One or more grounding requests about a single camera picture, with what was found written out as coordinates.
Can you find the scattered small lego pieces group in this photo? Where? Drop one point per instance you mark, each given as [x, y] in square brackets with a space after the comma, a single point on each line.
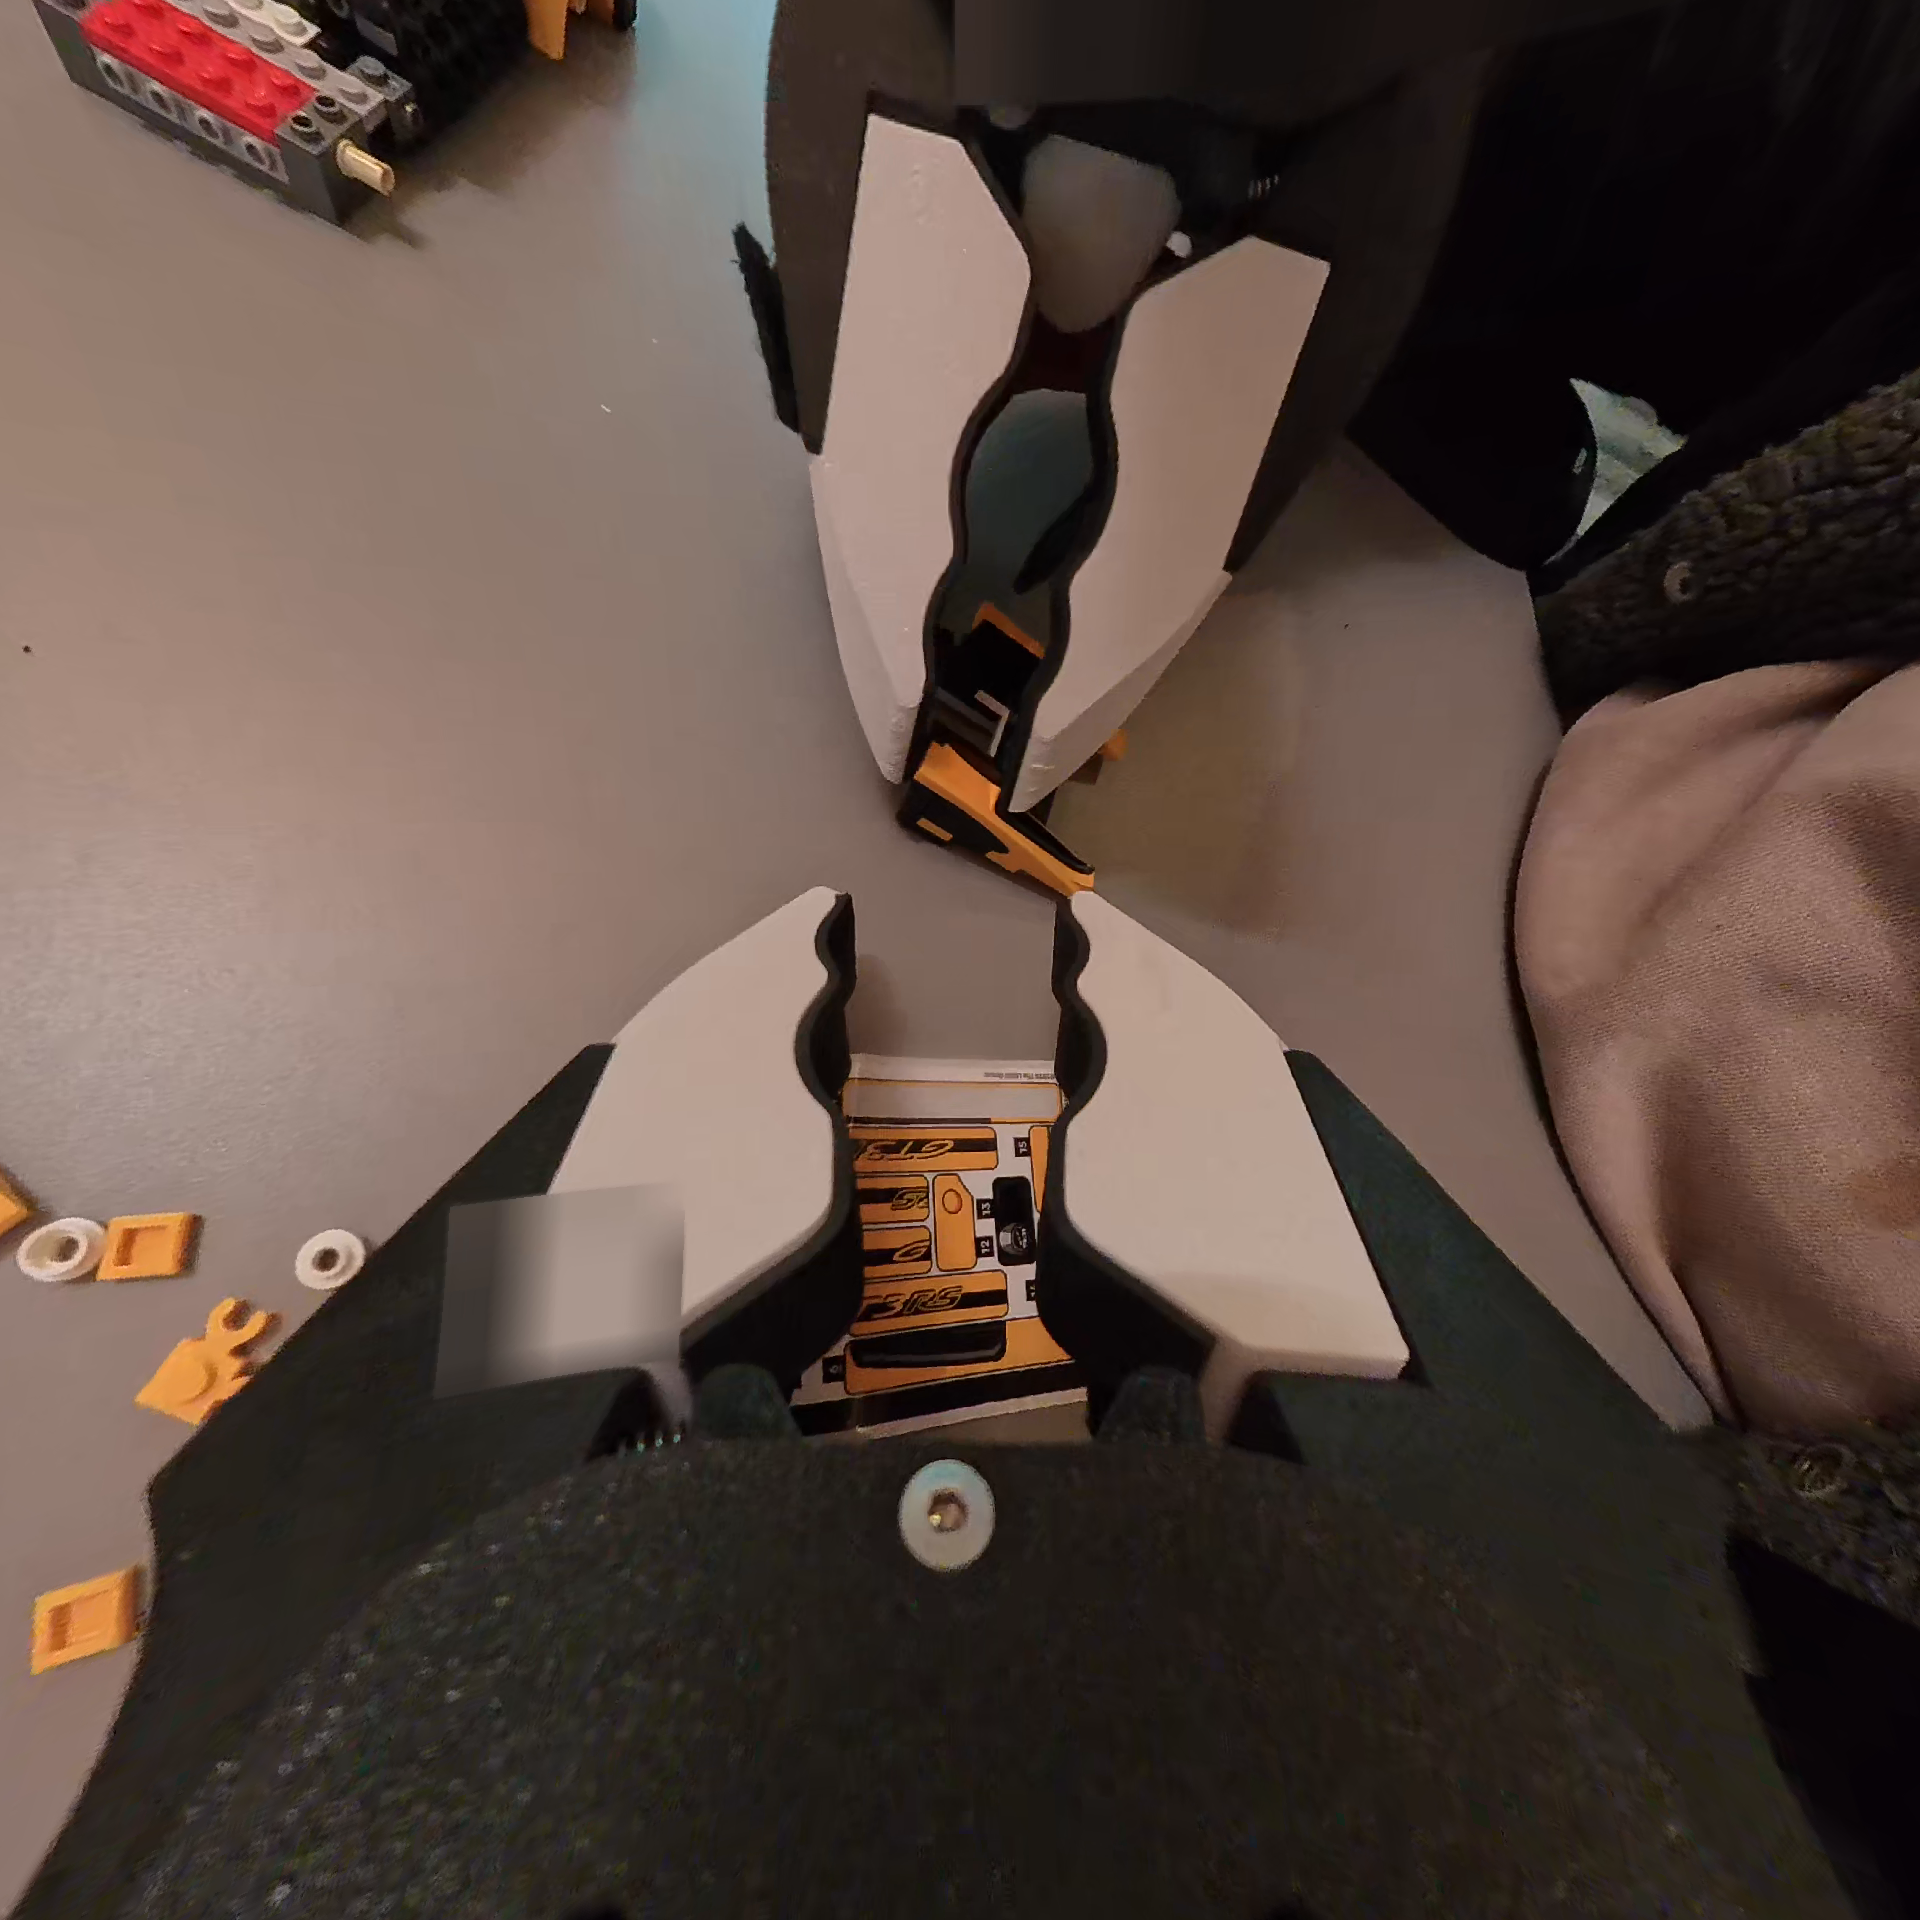
[147, 1243]

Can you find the lego sticker sheet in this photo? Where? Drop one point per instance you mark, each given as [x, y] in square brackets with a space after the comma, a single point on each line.
[930, 1184]

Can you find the dark fleece jacket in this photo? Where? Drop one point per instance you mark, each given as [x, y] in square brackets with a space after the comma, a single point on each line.
[1770, 556]

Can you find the orange black lego sub-assembly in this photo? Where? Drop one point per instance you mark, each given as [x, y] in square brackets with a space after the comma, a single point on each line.
[973, 787]

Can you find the partly built lego car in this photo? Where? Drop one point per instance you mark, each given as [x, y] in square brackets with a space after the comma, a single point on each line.
[195, 66]

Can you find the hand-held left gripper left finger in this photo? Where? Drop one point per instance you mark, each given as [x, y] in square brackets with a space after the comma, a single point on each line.
[720, 1080]

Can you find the person's right forearm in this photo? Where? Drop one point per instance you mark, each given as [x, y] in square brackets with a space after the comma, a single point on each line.
[1650, 225]

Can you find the beige hoodie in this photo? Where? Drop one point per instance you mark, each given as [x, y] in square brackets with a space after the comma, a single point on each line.
[1723, 1050]

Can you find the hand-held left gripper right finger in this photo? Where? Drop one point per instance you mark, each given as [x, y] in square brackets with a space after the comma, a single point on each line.
[1215, 1171]

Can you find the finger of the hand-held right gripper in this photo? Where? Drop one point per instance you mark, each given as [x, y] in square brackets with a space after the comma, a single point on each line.
[1184, 450]
[901, 376]

